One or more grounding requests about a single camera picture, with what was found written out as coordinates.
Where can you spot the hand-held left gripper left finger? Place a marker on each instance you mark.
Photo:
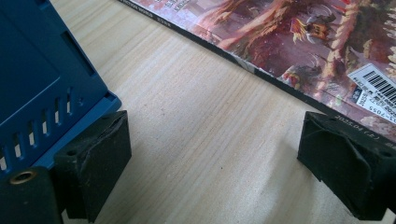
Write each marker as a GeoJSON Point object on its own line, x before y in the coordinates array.
{"type": "Point", "coordinates": [99, 161]}

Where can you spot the blue plastic file basket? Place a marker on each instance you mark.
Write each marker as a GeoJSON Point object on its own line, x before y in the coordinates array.
{"type": "Point", "coordinates": [34, 77]}

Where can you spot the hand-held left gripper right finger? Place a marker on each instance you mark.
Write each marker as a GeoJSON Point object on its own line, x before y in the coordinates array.
{"type": "Point", "coordinates": [345, 161]}

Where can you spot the magazine with reddish illustrated cover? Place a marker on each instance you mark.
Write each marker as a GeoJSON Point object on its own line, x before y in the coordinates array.
{"type": "Point", "coordinates": [280, 40]}

